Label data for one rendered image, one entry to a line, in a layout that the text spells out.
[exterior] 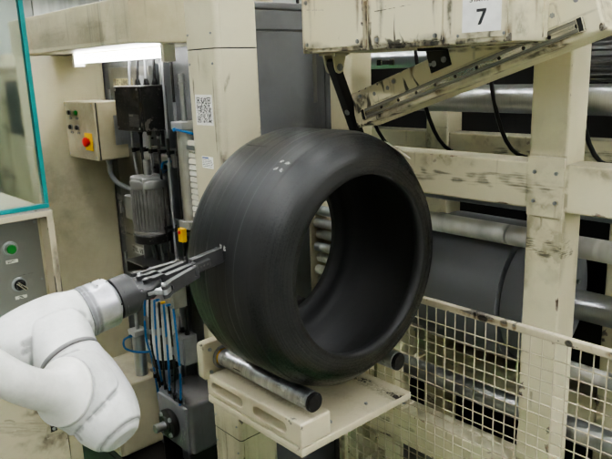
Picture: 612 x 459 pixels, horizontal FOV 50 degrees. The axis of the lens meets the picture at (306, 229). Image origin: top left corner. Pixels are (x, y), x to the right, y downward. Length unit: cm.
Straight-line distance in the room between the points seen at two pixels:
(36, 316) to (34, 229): 76
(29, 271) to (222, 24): 83
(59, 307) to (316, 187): 52
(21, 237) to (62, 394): 90
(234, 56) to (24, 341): 86
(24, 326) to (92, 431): 21
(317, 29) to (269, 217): 62
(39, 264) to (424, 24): 116
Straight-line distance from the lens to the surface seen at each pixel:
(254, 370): 158
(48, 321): 113
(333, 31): 168
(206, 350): 167
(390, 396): 169
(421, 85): 166
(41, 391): 100
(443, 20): 147
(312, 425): 148
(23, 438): 198
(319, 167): 132
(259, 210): 128
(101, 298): 117
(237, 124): 165
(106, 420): 104
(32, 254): 189
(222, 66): 162
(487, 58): 156
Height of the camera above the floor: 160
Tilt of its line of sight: 14 degrees down
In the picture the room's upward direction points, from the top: 2 degrees counter-clockwise
